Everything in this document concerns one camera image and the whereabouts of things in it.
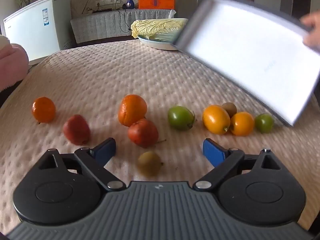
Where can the white plastic bag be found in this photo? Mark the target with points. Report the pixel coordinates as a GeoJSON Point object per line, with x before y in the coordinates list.
{"type": "Point", "coordinates": [172, 13]}

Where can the red apple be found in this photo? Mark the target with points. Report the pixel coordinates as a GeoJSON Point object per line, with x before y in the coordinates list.
{"type": "Point", "coordinates": [143, 133]}
{"type": "Point", "coordinates": [76, 130]}

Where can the pink fluffy cloth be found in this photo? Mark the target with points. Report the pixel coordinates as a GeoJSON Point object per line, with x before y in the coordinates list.
{"type": "Point", "coordinates": [12, 65]}

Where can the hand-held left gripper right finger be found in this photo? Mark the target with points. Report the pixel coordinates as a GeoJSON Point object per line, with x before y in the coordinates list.
{"type": "Point", "coordinates": [212, 152]}

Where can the small yellow-orange citrus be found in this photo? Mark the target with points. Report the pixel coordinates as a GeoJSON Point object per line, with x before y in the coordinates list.
{"type": "Point", "coordinates": [242, 124]}

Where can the brown kiwi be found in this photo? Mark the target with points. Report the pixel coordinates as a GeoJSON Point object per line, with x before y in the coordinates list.
{"type": "Point", "coordinates": [149, 163]}
{"type": "Point", "coordinates": [230, 108]}

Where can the oval yellow-orange citrus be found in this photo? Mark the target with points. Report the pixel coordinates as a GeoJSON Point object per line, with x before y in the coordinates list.
{"type": "Point", "coordinates": [215, 119]}

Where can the smooth deep orange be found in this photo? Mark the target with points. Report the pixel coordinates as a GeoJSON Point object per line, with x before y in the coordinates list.
{"type": "Point", "coordinates": [43, 110]}

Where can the cabinet with grey cloth cover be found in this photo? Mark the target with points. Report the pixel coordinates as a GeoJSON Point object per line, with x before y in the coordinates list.
{"type": "Point", "coordinates": [100, 27]}

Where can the white chest freezer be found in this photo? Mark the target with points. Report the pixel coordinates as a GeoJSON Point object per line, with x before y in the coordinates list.
{"type": "Point", "coordinates": [30, 35]}

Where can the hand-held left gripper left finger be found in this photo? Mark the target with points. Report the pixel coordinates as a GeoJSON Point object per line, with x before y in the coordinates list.
{"type": "Point", "coordinates": [106, 150]}

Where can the person's right hand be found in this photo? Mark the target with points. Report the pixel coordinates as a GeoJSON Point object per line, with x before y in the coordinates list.
{"type": "Point", "coordinates": [313, 40]}

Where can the pale blue bowl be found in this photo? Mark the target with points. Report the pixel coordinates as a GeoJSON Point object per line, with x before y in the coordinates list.
{"type": "Point", "coordinates": [157, 45]}

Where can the white wall socket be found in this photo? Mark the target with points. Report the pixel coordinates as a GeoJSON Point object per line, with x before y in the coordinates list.
{"type": "Point", "coordinates": [107, 1]}

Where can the napa cabbage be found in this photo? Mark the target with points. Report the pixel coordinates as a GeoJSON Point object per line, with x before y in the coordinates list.
{"type": "Point", "coordinates": [155, 28]}

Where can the large dimpled orange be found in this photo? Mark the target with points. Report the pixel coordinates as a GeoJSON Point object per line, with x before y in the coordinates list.
{"type": "Point", "coordinates": [132, 110]}

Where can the black power strip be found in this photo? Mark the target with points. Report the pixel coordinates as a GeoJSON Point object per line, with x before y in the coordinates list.
{"type": "Point", "coordinates": [101, 10]}

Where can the bright green tomato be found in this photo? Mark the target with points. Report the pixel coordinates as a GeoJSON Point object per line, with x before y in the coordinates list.
{"type": "Point", "coordinates": [180, 118]}

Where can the grey cardboard box white inside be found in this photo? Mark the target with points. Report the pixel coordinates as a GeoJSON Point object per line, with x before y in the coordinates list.
{"type": "Point", "coordinates": [237, 42]}

